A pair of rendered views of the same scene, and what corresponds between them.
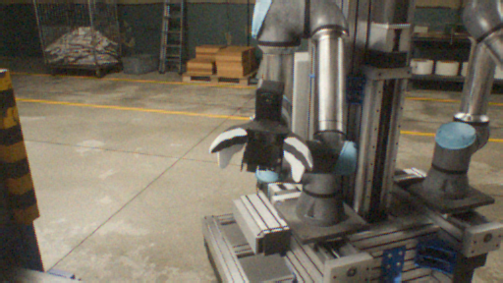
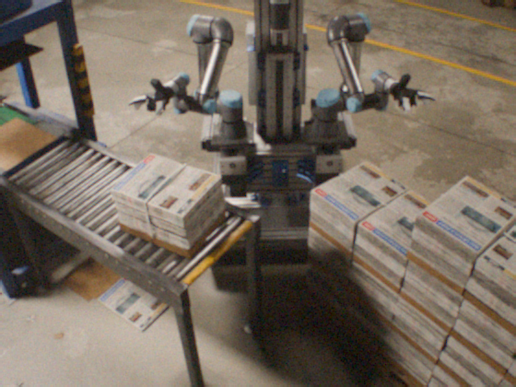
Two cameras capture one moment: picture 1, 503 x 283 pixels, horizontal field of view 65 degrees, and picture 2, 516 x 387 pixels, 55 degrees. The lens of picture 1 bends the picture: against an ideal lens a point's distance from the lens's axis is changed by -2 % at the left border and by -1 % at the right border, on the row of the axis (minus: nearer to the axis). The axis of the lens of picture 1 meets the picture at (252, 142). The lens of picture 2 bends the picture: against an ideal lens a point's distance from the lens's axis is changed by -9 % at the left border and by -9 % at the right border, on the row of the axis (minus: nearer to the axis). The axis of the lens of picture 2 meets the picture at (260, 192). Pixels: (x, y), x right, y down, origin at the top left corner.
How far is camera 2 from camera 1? 1.88 m
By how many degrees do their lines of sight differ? 24
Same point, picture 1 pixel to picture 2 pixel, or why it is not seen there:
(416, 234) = (295, 155)
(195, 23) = not seen: outside the picture
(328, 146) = (199, 101)
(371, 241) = (263, 153)
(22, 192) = (87, 101)
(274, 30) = (195, 36)
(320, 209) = (226, 130)
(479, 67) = not seen: hidden behind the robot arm
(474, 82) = not seen: hidden behind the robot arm
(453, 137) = (320, 99)
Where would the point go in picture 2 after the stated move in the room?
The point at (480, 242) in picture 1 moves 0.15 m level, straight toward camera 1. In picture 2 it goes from (324, 165) to (302, 176)
